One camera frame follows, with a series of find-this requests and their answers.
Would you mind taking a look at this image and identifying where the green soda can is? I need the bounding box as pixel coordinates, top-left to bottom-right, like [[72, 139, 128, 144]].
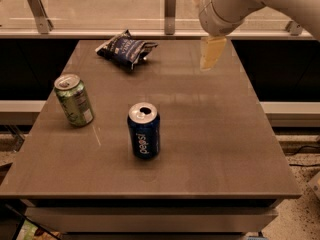
[[54, 74, 94, 127]]

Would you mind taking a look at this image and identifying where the glass railing panel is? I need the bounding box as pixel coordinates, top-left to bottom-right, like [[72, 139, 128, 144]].
[[0, 0, 301, 32]]

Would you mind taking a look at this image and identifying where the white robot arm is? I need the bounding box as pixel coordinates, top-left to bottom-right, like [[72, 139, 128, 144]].
[[192, 0, 320, 71]]

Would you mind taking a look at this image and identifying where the right metal railing bracket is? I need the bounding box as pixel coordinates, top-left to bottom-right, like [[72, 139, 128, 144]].
[[285, 20, 303, 36]]

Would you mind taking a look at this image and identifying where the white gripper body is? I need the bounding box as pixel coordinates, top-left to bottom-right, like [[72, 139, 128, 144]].
[[199, 0, 264, 37]]

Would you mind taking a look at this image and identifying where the black floor cable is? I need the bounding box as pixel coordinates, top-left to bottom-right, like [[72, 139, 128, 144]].
[[285, 145, 320, 168]]

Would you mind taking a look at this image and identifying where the left metal railing bracket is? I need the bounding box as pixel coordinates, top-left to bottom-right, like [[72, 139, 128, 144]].
[[27, 0, 53, 34]]

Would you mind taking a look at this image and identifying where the metal railing bracket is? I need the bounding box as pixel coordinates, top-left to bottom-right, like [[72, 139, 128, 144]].
[[164, 0, 176, 35], [285, 20, 303, 36], [27, 0, 53, 34]]

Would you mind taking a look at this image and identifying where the colourful package on floor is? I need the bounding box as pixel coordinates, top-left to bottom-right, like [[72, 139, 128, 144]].
[[13, 220, 62, 240]]

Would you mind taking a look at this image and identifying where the blue chip bag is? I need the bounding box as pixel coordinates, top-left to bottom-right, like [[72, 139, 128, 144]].
[[95, 30, 158, 70]]

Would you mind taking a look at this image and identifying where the blue Pepsi can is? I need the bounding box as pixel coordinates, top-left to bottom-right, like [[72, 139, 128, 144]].
[[127, 102, 160, 160]]

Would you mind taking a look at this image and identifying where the middle metal railing bracket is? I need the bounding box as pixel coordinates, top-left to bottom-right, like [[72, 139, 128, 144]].
[[164, 0, 176, 35]]

